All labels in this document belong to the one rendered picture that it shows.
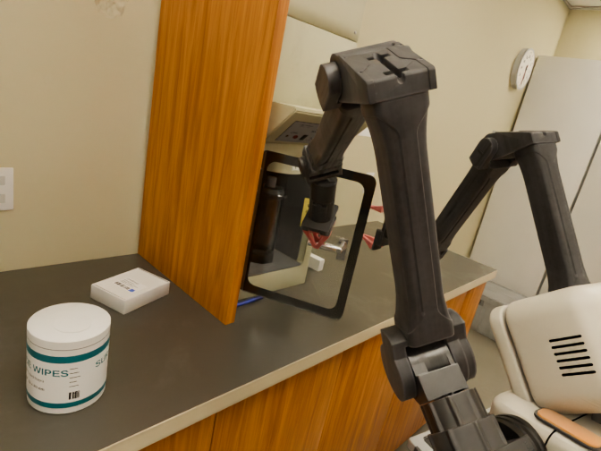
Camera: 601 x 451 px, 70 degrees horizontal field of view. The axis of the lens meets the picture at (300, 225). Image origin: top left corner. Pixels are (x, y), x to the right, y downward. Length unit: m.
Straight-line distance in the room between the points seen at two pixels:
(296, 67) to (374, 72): 0.71
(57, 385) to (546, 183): 0.95
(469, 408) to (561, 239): 0.46
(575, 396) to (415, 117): 0.39
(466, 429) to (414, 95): 0.37
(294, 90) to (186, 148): 0.33
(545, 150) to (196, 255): 0.87
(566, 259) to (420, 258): 0.47
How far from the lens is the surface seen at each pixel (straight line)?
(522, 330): 0.65
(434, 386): 0.58
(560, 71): 4.02
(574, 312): 0.62
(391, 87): 0.46
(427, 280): 0.53
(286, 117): 1.04
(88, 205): 1.43
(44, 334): 0.84
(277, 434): 1.27
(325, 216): 0.97
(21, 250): 1.42
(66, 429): 0.88
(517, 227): 4.02
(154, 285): 1.23
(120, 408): 0.91
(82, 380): 0.87
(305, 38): 1.19
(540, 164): 0.95
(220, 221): 1.11
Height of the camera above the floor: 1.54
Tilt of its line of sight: 17 degrees down
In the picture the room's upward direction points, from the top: 12 degrees clockwise
